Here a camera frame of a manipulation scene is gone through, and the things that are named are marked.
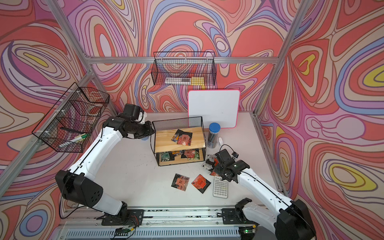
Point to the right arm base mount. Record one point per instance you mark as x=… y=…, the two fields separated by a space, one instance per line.
x=235 y=216

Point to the black wire two-tier shelf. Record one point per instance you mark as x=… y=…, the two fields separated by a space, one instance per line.
x=162 y=142

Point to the yellow sticky notes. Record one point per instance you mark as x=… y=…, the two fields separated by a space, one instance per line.
x=197 y=81

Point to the white board pink frame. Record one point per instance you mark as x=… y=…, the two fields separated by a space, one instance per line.
x=215 y=106

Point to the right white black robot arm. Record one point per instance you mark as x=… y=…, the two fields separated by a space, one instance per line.
x=286 y=218

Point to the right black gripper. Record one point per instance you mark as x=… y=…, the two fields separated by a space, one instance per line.
x=217 y=169

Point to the dark orange label tea bag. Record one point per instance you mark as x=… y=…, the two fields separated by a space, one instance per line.
x=180 y=136

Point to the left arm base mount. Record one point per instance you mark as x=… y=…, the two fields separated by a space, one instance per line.
x=126 y=217

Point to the white calculator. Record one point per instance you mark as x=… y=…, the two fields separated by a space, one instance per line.
x=221 y=188

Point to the white patterned tea bag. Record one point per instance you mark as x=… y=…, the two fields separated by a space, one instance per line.
x=209 y=162

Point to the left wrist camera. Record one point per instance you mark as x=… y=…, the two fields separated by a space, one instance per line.
x=134 y=113

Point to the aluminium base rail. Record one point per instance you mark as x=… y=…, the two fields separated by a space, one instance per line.
x=159 y=223

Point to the left wall wire basket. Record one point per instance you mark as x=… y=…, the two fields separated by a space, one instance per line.
x=75 y=113

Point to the red tea bag black edge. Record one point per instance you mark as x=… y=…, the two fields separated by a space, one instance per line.
x=180 y=182

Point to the blue lid pen jar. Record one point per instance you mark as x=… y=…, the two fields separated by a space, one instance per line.
x=214 y=129

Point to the white eraser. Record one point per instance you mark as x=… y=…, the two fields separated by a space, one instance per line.
x=220 y=141

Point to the green tea bag lower shelf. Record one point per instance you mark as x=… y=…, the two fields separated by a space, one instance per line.
x=165 y=157

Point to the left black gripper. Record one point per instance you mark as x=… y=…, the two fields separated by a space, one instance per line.
x=148 y=131

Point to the wall wire basket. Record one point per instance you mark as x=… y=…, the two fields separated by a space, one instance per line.
x=177 y=68
x=75 y=113

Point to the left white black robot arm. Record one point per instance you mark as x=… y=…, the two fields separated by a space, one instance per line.
x=77 y=184

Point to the green marker in basket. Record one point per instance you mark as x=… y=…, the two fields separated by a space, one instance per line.
x=79 y=138

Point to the red tea bag shelf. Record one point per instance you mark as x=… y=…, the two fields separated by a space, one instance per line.
x=186 y=143
x=189 y=154

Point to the back wall wire basket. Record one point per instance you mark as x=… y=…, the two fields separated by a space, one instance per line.
x=177 y=68

